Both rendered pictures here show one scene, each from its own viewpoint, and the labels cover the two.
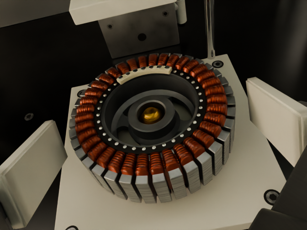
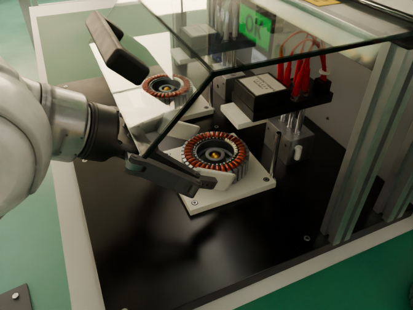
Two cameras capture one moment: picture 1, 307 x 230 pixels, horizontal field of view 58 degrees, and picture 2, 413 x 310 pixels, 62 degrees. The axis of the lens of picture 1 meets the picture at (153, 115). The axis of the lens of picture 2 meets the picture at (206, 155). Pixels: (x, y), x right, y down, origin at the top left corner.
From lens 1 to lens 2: 0.44 m
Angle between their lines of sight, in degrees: 43
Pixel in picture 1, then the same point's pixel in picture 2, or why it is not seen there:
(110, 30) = (268, 130)
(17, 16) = not seen: hidden behind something
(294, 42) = (305, 214)
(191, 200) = not seen: hidden behind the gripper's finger
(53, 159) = (185, 135)
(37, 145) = (184, 125)
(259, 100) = (219, 174)
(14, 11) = not seen: hidden behind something
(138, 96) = (228, 152)
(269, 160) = (211, 201)
